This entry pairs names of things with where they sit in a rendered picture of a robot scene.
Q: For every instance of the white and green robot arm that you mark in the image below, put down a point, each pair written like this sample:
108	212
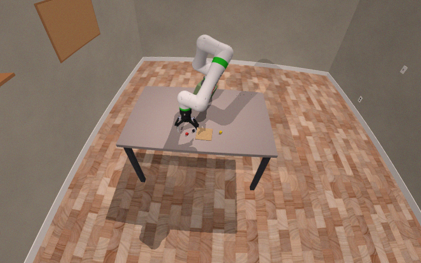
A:
213	71

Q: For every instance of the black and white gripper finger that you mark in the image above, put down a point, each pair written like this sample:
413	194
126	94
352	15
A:
194	123
177	124

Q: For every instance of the tan flat mat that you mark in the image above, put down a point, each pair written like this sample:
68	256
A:
204	134

